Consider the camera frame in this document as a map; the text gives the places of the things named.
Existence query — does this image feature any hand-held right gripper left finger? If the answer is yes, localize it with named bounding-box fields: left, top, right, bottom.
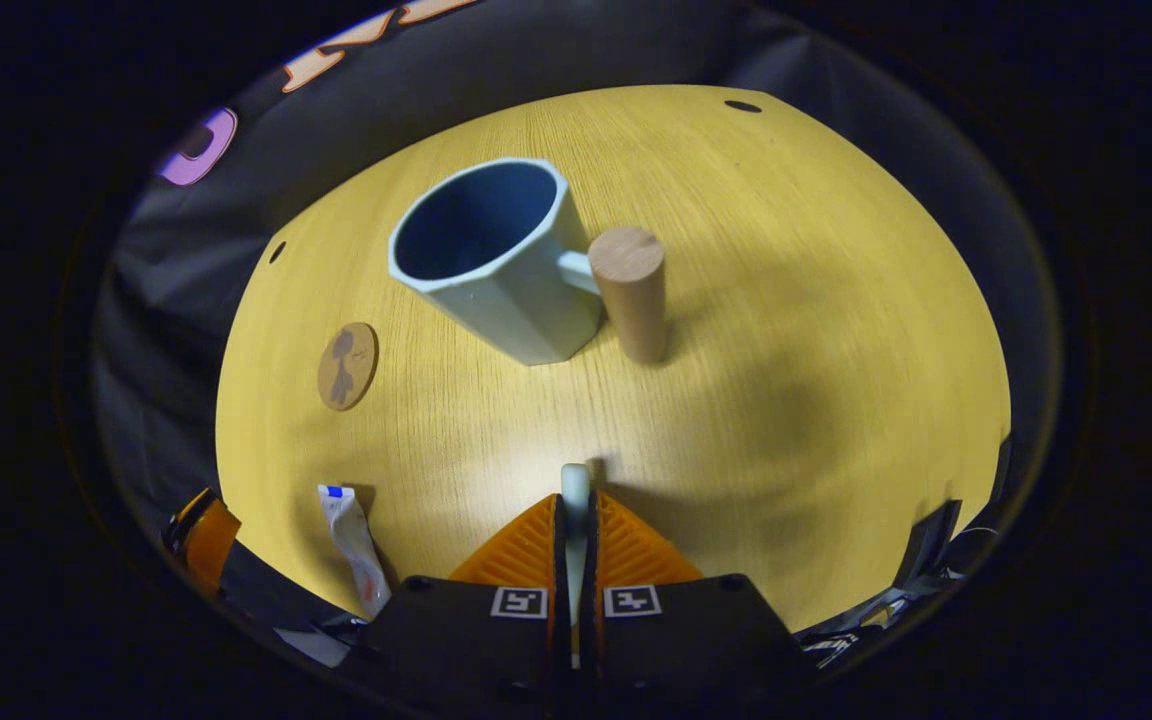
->
left=361, top=493, right=571, bottom=720

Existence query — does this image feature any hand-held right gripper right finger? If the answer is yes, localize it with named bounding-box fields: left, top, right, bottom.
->
left=581, top=488, right=817, bottom=720

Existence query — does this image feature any white toothpaste tube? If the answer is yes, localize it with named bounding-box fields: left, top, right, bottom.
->
left=317, top=484, right=392, bottom=619

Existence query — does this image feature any pale toothbrush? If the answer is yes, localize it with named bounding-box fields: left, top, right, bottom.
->
left=561, top=463, right=592, bottom=666

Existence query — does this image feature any round wooden coaster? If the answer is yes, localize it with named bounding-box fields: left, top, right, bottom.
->
left=317, top=322, right=380, bottom=412

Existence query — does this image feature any pale cup with wooden handle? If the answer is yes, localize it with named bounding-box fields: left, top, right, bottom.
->
left=388, top=157, right=667, bottom=367

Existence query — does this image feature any wooden desktop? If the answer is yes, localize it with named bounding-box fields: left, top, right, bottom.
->
left=214, top=84, right=1013, bottom=636

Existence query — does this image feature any dark grey object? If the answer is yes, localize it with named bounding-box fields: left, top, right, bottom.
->
left=896, top=498, right=1007, bottom=601

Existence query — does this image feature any black backdrop cloth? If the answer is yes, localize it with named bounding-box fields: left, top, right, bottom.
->
left=91, top=0, right=1062, bottom=561

